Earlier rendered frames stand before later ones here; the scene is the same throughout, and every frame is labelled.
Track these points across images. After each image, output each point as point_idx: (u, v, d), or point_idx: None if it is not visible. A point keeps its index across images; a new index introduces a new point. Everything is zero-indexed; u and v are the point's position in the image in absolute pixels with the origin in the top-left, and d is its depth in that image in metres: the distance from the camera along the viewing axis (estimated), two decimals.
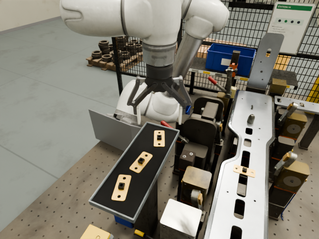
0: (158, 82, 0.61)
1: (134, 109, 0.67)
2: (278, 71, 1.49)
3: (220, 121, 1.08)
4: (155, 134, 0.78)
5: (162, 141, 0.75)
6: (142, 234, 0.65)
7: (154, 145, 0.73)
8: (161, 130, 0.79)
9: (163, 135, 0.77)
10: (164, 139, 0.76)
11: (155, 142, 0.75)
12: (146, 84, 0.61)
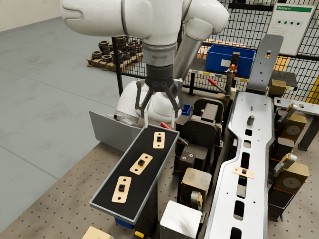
0: (158, 82, 0.61)
1: (141, 113, 0.68)
2: (277, 72, 1.50)
3: (220, 122, 1.08)
4: (155, 136, 0.78)
5: (162, 142, 0.75)
6: (142, 236, 0.66)
7: (154, 147, 0.74)
8: (161, 132, 0.80)
9: (163, 137, 0.78)
10: (163, 141, 0.76)
11: (154, 143, 0.75)
12: (146, 84, 0.61)
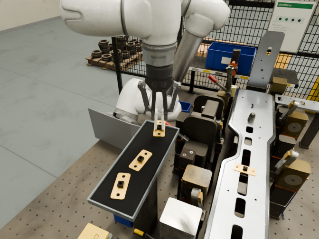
0: (157, 82, 0.61)
1: (152, 114, 0.69)
2: (278, 69, 1.48)
3: (221, 119, 1.07)
4: None
5: (162, 131, 0.72)
6: (142, 234, 0.64)
7: (154, 135, 0.70)
8: (162, 120, 0.76)
9: None
10: (164, 129, 0.72)
11: (154, 132, 0.71)
12: (146, 83, 0.62)
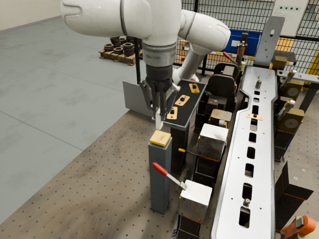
0: (156, 82, 0.61)
1: (154, 114, 0.69)
2: (279, 51, 1.75)
3: None
4: (190, 86, 1.04)
5: (197, 89, 1.01)
6: (184, 151, 0.91)
7: (192, 92, 0.99)
8: (193, 83, 1.06)
9: (196, 86, 1.03)
10: (198, 88, 1.02)
11: (192, 90, 1.01)
12: (146, 81, 0.62)
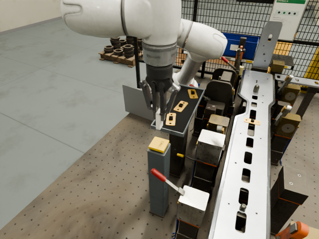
0: (156, 82, 0.61)
1: (154, 114, 0.69)
2: (277, 55, 1.77)
3: None
4: (189, 91, 1.06)
5: (195, 95, 1.03)
6: (182, 155, 0.93)
7: (191, 97, 1.01)
8: (192, 89, 1.08)
9: (194, 92, 1.05)
10: (196, 94, 1.04)
11: (190, 96, 1.03)
12: (146, 81, 0.63)
